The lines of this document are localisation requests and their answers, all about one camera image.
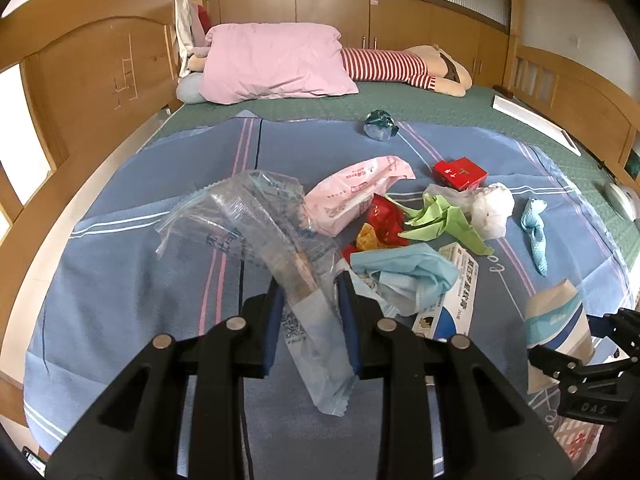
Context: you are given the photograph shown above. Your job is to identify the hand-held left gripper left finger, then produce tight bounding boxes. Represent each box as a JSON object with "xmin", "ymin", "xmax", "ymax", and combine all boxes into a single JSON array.
[{"xmin": 46, "ymin": 278, "xmax": 287, "ymax": 480}]

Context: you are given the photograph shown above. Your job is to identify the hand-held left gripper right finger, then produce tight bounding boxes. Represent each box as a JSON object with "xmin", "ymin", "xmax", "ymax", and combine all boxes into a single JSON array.
[{"xmin": 334, "ymin": 271, "xmax": 577, "ymax": 480}]

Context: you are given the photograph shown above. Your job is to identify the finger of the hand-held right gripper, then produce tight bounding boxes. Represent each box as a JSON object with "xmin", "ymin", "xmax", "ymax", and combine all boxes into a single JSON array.
[
  {"xmin": 529, "ymin": 345, "xmax": 603, "ymax": 387},
  {"xmin": 585, "ymin": 307, "xmax": 640, "ymax": 356}
]

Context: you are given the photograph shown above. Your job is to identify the clear plastic wrapper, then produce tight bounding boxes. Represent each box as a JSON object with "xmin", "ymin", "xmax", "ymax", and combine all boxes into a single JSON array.
[{"xmin": 155, "ymin": 170, "xmax": 362, "ymax": 417}]

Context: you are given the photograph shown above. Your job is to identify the pink tissue packet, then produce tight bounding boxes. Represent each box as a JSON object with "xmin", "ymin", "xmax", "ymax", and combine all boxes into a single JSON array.
[{"xmin": 303, "ymin": 156, "xmax": 417, "ymax": 238}]

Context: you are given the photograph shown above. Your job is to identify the red cardboard box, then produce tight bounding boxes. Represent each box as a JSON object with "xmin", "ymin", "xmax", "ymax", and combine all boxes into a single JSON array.
[{"xmin": 432, "ymin": 157, "xmax": 489, "ymax": 191}]

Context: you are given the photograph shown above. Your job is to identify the red and white packet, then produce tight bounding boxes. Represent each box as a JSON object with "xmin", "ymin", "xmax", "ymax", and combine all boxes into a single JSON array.
[{"xmin": 549, "ymin": 409, "xmax": 607, "ymax": 462}]

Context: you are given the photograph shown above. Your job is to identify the blue face mask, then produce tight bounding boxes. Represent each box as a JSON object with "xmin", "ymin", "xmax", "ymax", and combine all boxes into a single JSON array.
[{"xmin": 349, "ymin": 243, "xmax": 461, "ymax": 317}]

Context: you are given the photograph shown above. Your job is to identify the yellow snack wrapper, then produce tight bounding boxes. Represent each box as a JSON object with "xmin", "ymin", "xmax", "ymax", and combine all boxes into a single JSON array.
[{"xmin": 355, "ymin": 223, "xmax": 381, "ymax": 252}]

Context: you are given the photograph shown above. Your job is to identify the white cardboard box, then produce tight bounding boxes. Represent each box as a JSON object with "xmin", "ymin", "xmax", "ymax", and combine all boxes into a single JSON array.
[{"xmin": 413, "ymin": 242, "xmax": 480, "ymax": 337}]

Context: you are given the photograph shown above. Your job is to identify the red snack wrapper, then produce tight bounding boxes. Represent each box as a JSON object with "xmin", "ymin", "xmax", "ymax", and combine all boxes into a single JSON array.
[{"xmin": 342, "ymin": 194, "xmax": 410, "ymax": 264}]

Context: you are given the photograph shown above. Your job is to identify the light blue dotted wrapper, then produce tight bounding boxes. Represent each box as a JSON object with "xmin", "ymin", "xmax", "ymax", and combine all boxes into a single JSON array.
[{"xmin": 520, "ymin": 197, "xmax": 549, "ymax": 277}]

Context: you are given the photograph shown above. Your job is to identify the white round device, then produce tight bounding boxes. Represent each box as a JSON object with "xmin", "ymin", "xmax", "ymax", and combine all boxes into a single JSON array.
[{"xmin": 602, "ymin": 182, "xmax": 640, "ymax": 222}]

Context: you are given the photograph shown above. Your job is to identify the blue striped blanket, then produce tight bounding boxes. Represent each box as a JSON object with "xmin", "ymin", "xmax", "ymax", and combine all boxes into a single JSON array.
[{"xmin": 22, "ymin": 110, "xmax": 637, "ymax": 480}]

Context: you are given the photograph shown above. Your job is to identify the crumpled green paper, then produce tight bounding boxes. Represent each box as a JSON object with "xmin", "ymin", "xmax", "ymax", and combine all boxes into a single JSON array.
[{"xmin": 384, "ymin": 192, "xmax": 495, "ymax": 256}]

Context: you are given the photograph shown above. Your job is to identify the clear plastic bag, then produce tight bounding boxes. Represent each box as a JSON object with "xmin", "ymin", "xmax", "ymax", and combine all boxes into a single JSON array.
[{"xmin": 424, "ymin": 183, "xmax": 482, "ymax": 219}]

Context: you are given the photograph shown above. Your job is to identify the crumpled white tissue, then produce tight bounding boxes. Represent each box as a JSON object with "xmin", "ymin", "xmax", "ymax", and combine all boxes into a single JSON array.
[{"xmin": 471, "ymin": 183, "xmax": 516, "ymax": 240}]

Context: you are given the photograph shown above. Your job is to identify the crumpled green foil wrapper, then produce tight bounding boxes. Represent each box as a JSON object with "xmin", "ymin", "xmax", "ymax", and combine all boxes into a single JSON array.
[{"xmin": 363, "ymin": 109, "xmax": 399, "ymax": 140}]

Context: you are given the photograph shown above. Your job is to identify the green bed mat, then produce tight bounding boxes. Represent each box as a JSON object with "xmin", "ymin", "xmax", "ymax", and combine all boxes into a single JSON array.
[{"xmin": 145, "ymin": 82, "xmax": 640, "ymax": 281}]

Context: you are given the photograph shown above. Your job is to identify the light blue cushion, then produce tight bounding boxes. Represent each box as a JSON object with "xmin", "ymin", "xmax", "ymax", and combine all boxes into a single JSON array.
[{"xmin": 176, "ymin": 72, "xmax": 207, "ymax": 105}]

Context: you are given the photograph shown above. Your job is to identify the pink pillow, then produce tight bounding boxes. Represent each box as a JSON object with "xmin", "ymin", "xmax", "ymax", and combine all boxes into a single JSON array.
[{"xmin": 198, "ymin": 23, "xmax": 360, "ymax": 106}]

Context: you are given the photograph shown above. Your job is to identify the striped plush doll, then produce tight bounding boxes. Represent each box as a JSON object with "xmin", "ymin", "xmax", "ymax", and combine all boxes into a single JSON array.
[{"xmin": 186, "ymin": 44, "xmax": 474, "ymax": 98}]

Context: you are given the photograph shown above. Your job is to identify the wooden bed frame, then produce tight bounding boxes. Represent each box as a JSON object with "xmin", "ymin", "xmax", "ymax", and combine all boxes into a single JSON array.
[{"xmin": 0, "ymin": 0, "xmax": 640, "ymax": 431}]

